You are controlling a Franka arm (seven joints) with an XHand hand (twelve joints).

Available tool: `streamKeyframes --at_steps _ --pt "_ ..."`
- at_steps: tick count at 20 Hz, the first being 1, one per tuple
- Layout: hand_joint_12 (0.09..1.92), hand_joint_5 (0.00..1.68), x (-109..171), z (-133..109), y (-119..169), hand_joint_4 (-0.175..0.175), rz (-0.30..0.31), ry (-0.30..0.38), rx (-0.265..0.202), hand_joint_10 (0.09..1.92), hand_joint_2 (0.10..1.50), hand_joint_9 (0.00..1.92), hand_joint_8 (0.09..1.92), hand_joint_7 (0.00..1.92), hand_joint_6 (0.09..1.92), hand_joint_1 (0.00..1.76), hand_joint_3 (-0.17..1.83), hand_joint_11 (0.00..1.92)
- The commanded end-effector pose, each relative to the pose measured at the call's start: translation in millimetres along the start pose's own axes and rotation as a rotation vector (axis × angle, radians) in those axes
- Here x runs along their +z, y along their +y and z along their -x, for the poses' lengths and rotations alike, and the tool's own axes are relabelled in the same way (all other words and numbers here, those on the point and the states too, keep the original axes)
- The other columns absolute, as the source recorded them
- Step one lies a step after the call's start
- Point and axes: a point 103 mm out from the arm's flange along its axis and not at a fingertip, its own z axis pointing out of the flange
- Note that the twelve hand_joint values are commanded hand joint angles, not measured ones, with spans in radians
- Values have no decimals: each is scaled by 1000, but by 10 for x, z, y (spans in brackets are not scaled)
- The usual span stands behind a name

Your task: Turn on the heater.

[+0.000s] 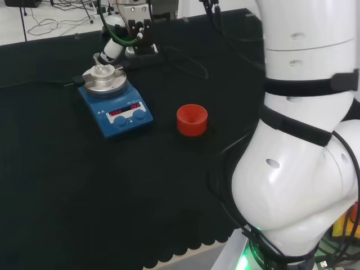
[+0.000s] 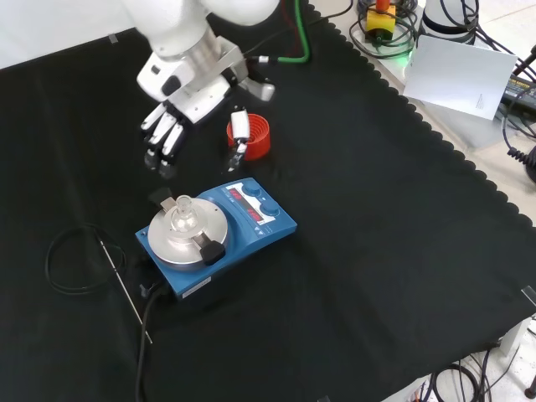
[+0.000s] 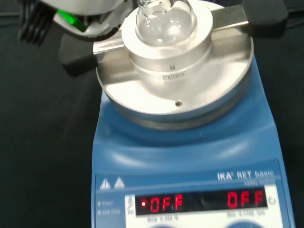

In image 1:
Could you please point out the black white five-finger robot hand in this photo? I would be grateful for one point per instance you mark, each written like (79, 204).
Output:
(142, 36)

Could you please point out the heater with blue base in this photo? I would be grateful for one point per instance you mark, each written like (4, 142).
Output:
(126, 123)

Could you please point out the clear round-bottom glass flask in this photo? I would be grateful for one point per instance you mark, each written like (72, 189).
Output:
(101, 69)

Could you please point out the red ribbed plastic cup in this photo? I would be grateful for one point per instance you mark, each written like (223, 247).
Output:
(192, 121)

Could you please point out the black equipment box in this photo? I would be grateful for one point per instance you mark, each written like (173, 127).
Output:
(22, 3)

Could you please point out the black bench cloth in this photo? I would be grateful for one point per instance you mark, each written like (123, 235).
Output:
(84, 197)

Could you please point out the yellow stop button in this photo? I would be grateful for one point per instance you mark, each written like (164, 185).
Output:
(341, 225)

